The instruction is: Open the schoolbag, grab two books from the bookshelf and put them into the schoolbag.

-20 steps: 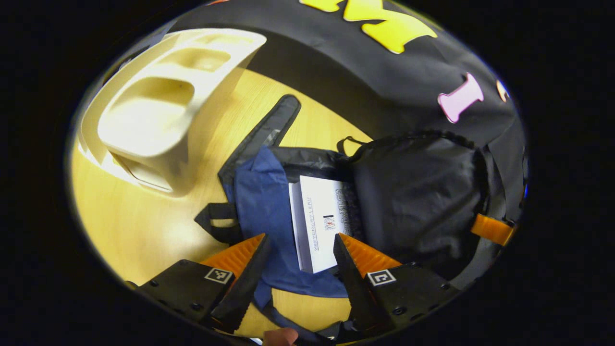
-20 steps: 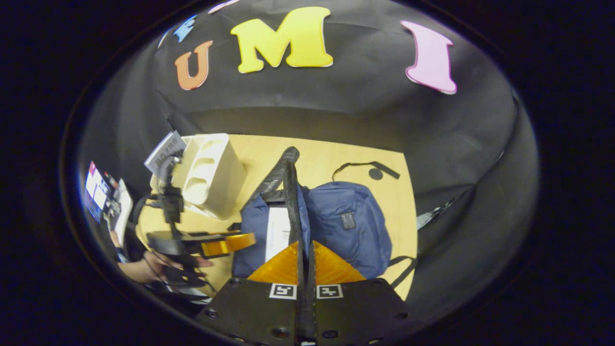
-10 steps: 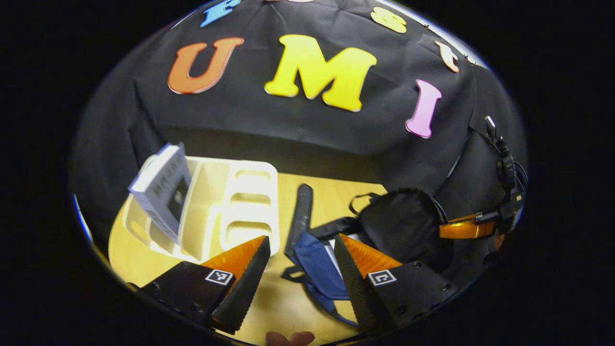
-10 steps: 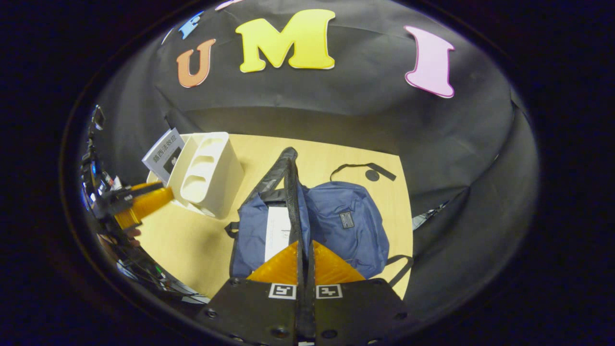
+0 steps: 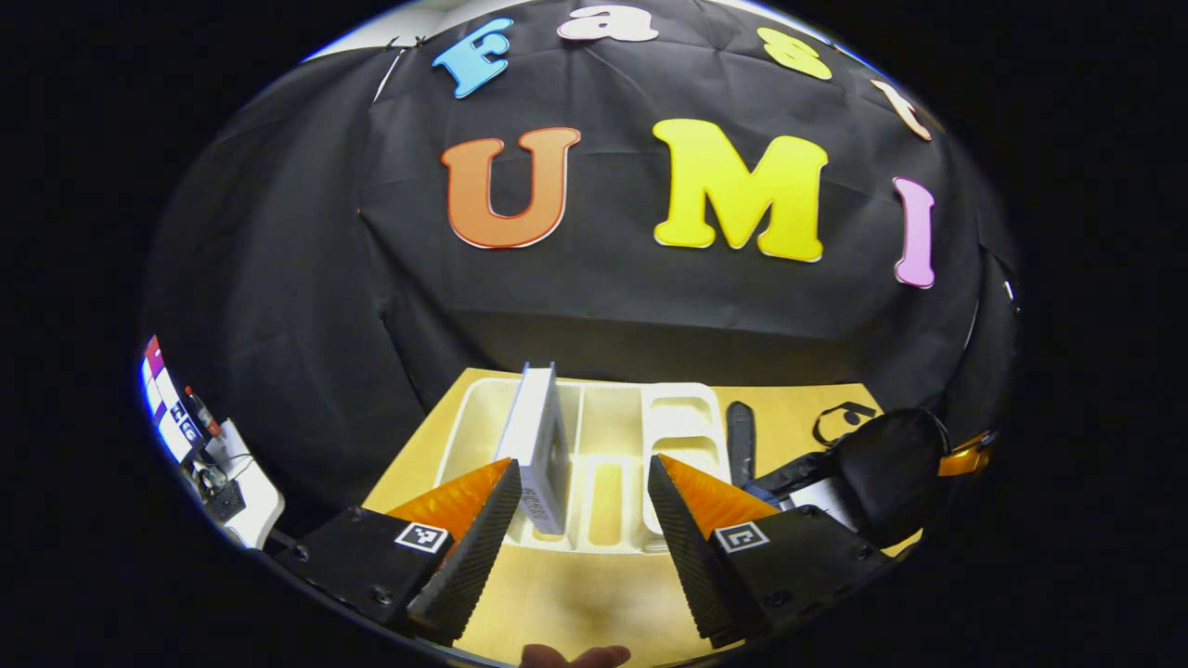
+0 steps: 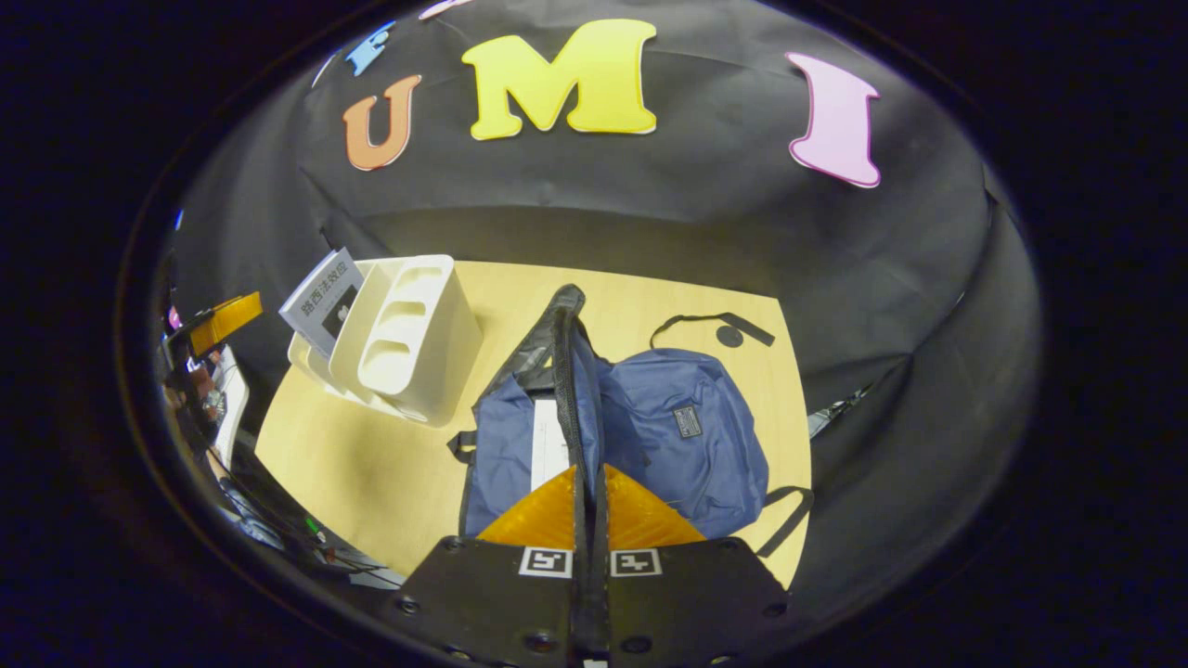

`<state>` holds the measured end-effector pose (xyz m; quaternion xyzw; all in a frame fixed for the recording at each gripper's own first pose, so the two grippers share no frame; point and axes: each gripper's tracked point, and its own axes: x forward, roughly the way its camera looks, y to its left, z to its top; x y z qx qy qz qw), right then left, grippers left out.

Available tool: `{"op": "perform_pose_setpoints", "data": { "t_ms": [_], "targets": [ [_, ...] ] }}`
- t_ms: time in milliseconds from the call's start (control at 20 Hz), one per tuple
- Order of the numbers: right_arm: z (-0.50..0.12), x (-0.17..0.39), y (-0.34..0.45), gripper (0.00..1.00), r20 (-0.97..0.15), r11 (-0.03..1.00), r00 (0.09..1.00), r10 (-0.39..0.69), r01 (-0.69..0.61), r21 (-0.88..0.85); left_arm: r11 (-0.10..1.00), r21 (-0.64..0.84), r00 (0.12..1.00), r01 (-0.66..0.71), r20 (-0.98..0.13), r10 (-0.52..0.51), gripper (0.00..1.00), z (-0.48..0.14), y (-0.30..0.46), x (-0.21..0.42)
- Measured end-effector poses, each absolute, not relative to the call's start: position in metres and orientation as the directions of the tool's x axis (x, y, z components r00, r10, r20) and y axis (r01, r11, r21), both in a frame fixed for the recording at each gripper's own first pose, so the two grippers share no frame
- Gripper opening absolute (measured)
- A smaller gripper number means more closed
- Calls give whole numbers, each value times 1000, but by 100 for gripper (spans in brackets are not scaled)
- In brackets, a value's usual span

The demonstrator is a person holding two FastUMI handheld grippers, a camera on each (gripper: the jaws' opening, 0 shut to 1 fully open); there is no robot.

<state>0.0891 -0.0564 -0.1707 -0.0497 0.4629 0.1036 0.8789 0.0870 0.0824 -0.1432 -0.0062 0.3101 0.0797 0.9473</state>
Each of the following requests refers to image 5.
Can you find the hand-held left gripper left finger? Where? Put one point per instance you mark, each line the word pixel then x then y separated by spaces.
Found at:
pixel 478 566

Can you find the white plastic device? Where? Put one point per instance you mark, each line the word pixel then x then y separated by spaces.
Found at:
pixel 255 506

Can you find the bright coloured screen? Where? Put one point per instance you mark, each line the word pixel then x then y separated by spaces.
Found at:
pixel 167 408

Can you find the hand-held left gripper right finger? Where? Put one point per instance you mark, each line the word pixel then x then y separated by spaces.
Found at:
pixel 691 557

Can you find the white plastic bookshelf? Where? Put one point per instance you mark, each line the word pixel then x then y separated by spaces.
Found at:
pixel 687 417

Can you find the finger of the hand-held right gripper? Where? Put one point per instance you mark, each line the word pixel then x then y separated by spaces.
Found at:
pixel 965 456

